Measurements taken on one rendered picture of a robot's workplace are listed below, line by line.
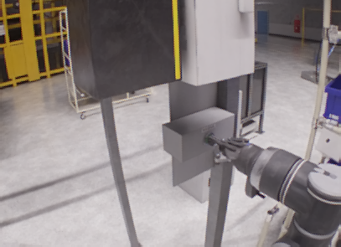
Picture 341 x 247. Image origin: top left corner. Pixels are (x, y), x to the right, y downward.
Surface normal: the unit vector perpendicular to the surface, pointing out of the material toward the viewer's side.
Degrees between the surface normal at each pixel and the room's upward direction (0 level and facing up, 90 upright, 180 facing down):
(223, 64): 90
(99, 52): 90
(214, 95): 90
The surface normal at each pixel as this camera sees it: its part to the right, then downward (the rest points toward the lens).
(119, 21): 0.58, 0.28
